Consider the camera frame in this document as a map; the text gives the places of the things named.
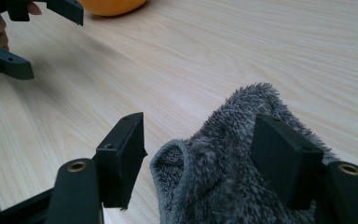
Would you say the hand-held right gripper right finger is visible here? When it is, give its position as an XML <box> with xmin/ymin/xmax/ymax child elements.
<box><xmin>250</xmin><ymin>113</ymin><xmax>325</xmax><ymax>211</ymax></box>

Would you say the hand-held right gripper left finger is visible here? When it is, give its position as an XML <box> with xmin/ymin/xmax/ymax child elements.
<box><xmin>92</xmin><ymin>111</ymin><xmax>148</xmax><ymax>210</ymax></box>

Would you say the orange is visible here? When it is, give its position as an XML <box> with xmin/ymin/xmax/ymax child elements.
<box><xmin>77</xmin><ymin>0</ymin><xmax>148</xmax><ymax>17</ymax></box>

